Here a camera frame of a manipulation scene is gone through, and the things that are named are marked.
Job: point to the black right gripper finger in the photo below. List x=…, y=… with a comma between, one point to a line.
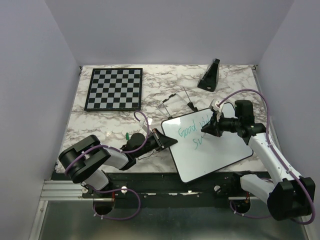
x=211, y=126
x=214, y=132

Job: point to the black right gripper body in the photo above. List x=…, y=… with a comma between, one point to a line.
x=227, y=124

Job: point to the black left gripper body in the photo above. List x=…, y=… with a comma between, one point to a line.
x=152, y=141

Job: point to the white whiteboard black frame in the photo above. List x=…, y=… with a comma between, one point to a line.
x=195, y=156

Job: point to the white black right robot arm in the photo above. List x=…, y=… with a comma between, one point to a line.
x=288, y=195

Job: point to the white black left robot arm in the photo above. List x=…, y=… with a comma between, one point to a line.
x=83, y=160

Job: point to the black wedge eraser block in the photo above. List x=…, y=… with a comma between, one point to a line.
x=209, y=80

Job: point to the black white chessboard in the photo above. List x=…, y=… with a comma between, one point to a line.
x=114, y=89

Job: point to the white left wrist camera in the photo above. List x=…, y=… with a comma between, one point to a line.
x=144, y=125

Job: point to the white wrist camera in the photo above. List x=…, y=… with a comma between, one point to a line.
x=217, y=107
x=144, y=125

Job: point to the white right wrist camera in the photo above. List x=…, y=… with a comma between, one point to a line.
x=217, y=107

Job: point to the black wire whiteboard stand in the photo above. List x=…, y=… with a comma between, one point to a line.
x=175, y=102

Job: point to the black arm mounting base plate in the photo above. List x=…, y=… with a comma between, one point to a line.
x=166, y=190

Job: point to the aluminium rail frame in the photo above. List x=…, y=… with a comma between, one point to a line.
x=65, y=215

